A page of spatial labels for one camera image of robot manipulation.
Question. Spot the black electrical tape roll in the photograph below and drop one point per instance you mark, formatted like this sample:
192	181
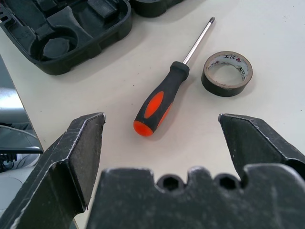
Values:
221	89

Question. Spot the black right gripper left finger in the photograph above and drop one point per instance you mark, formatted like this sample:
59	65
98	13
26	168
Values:
54	171

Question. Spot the black tool case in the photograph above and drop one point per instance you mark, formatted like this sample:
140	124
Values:
114	26

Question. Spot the black and orange screwdriver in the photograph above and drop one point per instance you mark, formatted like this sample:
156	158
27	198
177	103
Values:
155	105

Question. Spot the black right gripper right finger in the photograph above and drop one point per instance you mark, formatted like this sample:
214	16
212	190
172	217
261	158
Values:
259	143

